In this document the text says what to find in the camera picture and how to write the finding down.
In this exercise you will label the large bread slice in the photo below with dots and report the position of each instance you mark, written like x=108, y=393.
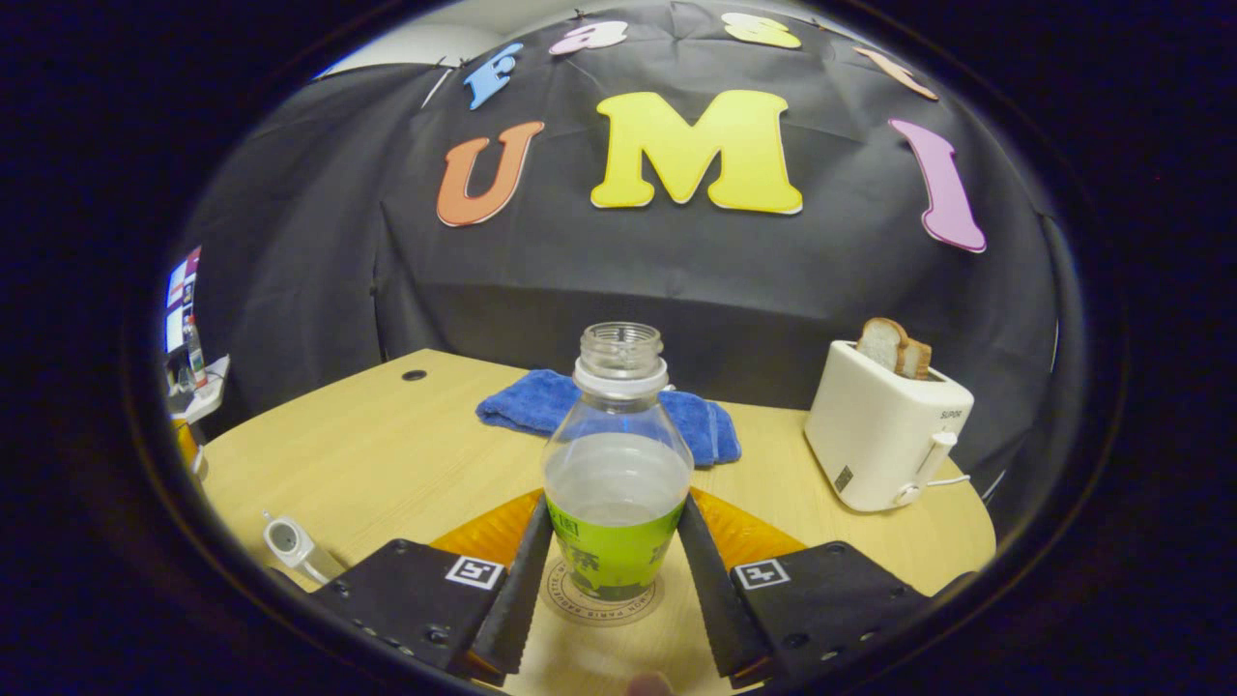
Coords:
x=881, y=343

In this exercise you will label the green label water bottle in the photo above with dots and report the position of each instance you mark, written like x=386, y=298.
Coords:
x=618, y=483

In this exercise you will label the white ceramic teacup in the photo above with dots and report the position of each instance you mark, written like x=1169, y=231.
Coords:
x=295, y=551

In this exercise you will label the computer monitor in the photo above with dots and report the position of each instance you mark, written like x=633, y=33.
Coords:
x=180, y=309

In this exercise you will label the black backdrop cloth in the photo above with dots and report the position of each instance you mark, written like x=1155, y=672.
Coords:
x=676, y=261

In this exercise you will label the round printed coaster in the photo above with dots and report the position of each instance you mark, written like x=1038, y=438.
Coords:
x=604, y=611

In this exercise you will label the white toaster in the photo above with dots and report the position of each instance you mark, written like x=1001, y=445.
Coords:
x=870, y=435

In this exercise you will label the red cap plastic bottle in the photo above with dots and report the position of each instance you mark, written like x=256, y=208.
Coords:
x=196, y=358

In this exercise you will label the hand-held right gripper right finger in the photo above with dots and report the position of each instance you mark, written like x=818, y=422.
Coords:
x=715, y=599

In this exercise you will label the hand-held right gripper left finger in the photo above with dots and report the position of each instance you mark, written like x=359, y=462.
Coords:
x=517, y=599

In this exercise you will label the small bread slice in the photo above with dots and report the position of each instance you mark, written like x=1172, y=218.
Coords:
x=918, y=360

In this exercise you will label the blue towel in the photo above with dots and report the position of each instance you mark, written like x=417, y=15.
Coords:
x=522, y=406

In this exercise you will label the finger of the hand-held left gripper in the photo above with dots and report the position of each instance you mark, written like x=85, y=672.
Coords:
x=186, y=445

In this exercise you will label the white side shelf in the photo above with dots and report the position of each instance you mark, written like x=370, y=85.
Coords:
x=208, y=391

